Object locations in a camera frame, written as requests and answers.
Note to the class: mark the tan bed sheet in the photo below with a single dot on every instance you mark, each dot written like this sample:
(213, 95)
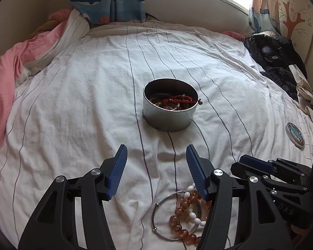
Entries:
(39, 30)

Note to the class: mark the pink blanket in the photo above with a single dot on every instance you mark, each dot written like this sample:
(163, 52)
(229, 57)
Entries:
(5, 83)

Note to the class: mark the thin silver bangle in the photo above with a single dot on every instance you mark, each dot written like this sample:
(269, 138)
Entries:
(156, 204)

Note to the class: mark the orange tree wall sticker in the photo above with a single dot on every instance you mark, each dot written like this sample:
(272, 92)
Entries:
(292, 20)

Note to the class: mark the white striped duvet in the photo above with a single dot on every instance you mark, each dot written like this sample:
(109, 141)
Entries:
(80, 109)

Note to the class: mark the dark knitted cloth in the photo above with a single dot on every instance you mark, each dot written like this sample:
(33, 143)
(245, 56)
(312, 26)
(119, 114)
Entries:
(279, 76)

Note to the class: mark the round tin lid blue print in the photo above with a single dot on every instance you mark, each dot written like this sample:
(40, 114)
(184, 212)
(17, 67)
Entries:
(294, 135)

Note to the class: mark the black shiny jacket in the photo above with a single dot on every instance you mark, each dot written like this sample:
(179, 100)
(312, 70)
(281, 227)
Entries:
(271, 49)

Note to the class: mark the cream cloth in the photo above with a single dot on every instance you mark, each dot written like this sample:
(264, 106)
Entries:
(305, 88)

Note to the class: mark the pink and blue curtain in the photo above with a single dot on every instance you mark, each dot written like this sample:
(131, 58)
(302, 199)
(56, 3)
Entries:
(260, 18)

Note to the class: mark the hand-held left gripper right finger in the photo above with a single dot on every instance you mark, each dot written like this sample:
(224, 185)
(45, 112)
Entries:
(197, 173)

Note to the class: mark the round metal tin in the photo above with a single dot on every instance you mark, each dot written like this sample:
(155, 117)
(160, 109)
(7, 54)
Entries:
(167, 119)

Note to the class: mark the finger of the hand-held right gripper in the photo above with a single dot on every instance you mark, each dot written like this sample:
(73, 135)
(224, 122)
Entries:
(255, 161)
(240, 170)

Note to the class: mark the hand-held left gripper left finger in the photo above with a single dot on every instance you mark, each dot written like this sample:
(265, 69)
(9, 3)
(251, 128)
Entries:
(117, 172)

